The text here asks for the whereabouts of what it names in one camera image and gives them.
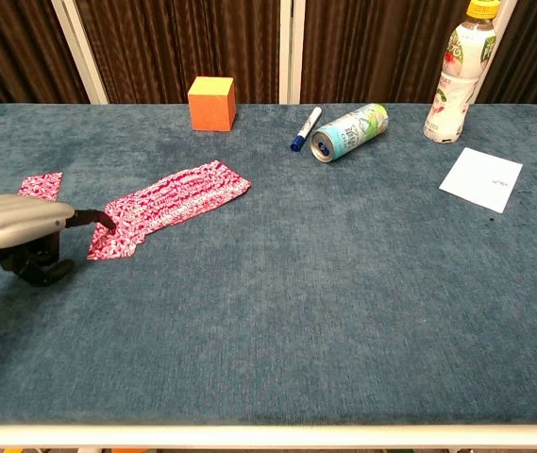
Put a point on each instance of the light blue drink can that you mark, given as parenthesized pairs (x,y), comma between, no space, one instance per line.
(350,132)

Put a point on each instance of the yellow-capped white drink bottle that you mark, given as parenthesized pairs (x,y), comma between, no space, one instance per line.
(459,80)

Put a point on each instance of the white paper card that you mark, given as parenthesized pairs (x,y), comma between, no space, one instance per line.
(482,179)

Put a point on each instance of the white screen frame post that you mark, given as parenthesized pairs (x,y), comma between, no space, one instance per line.
(290,52)
(508,9)
(79,52)

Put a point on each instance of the orange yellow cube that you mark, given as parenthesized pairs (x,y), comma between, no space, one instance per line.
(211,106)

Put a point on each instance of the left black-fingered white robot hand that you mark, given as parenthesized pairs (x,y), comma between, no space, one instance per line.
(8,226)

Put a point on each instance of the dark brown curtain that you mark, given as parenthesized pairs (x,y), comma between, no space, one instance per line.
(178,42)
(18,52)
(532,52)
(381,47)

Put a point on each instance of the white marker blue cap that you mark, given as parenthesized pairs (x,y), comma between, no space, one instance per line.
(307,128)

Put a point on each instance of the pink patterned cloth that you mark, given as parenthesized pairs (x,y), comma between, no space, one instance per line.
(188,193)

